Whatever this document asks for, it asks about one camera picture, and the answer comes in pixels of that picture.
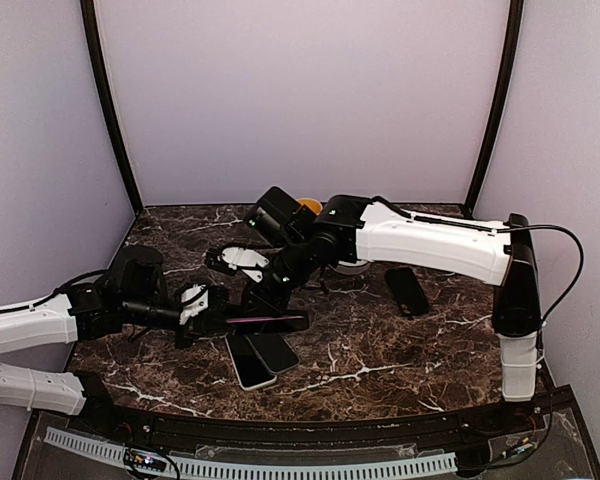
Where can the black phone dark case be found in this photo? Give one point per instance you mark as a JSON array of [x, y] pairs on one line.
[[270, 325]]

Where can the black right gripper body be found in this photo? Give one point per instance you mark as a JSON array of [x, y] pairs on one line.
[[275, 303]]

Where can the white scalloped ceramic dish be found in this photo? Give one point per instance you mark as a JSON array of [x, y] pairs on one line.
[[351, 269]]

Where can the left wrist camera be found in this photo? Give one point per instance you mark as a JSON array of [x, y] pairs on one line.
[[193, 301]]

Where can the black phone grey case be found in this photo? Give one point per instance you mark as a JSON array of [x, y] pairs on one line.
[[275, 353]]

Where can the black phone white case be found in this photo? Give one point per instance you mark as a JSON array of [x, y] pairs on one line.
[[252, 374]]

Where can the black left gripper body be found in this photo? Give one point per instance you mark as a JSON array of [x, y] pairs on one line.
[[191, 329]]

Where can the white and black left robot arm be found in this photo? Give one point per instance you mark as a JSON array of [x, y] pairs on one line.
[[131, 291]]

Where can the white spotted mug orange inside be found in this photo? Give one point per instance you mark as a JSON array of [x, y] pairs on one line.
[[314, 205]]

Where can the black right frame post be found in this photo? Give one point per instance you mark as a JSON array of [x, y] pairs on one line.
[[501, 89]]

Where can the white slotted cable duct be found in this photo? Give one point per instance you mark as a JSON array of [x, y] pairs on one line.
[[150, 464]]

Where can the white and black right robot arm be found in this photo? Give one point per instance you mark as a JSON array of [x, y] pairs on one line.
[[355, 229]]

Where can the black frame post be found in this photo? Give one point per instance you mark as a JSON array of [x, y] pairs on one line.
[[501, 89], [107, 104]]

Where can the black left frame post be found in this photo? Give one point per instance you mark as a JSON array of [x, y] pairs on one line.
[[107, 104]]

